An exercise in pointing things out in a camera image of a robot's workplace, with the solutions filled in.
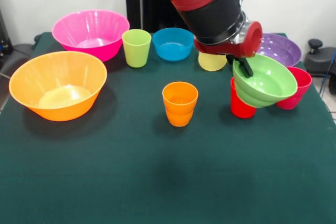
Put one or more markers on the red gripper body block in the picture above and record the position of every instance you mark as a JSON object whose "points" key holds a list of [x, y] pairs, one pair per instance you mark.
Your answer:
{"points": [[236, 48]]}

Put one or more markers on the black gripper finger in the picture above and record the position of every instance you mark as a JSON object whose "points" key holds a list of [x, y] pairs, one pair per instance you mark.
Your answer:
{"points": [[246, 69], [230, 59]]}

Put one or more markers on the yellow cup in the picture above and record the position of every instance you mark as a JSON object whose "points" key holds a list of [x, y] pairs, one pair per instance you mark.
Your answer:
{"points": [[211, 62]]}

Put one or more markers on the small green bowl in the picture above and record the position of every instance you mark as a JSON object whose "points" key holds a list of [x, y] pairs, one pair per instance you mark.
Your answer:
{"points": [[270, 85]]}

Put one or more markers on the red cup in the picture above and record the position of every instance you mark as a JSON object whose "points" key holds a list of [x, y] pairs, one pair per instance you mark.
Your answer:
{"points": [[240, 108]]}

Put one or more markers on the purple bowl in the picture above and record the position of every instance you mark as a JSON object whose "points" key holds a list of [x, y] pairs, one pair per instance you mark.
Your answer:
{"points": [[283, 51]]}

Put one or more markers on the orange cup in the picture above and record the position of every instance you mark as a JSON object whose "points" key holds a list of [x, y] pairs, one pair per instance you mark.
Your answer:
{"points": [[179, 116]]}

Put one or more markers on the magenta cup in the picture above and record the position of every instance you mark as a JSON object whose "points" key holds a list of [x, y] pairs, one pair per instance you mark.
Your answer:
{"points": [[302, 79]]}

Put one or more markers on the blue bowl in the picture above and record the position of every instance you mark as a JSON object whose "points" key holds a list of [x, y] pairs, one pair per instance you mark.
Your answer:
{"points": [[173, 53]]}

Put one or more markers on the dark chair base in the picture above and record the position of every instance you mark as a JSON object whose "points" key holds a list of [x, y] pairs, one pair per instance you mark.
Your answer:
{"points": [[18, 56], [319, 61]]}

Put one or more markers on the lime green cup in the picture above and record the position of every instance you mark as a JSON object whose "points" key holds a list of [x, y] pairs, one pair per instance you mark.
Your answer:
{"points": [[136, 56]]}

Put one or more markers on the dark green tablecloth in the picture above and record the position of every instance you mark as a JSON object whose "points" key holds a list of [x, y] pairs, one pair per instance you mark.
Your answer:
{"points": [[157, 155]]}

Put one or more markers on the large pink bowl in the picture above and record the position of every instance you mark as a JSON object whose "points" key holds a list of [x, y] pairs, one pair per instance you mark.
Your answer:
{"points": [[89, 32]]}

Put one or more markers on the large orange bowl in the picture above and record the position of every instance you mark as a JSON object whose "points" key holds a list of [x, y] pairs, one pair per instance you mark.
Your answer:
{"points": [[57, 108]]}

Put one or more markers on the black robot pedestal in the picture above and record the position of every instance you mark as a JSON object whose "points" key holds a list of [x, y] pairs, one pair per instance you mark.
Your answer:
{"points": [[152, 11]]}

